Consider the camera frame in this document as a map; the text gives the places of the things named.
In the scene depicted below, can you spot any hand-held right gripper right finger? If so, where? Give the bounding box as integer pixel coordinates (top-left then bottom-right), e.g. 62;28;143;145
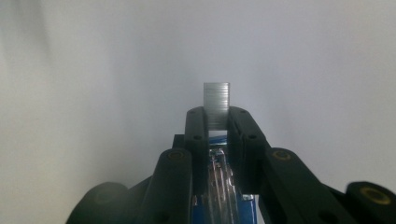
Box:
226;105;273;194

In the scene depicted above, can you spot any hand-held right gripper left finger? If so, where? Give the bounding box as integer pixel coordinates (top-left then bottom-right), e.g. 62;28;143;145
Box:
183;105;210;197

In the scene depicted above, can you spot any silver staple strip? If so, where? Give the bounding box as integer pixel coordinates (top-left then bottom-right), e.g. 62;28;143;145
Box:
203;82;231;132

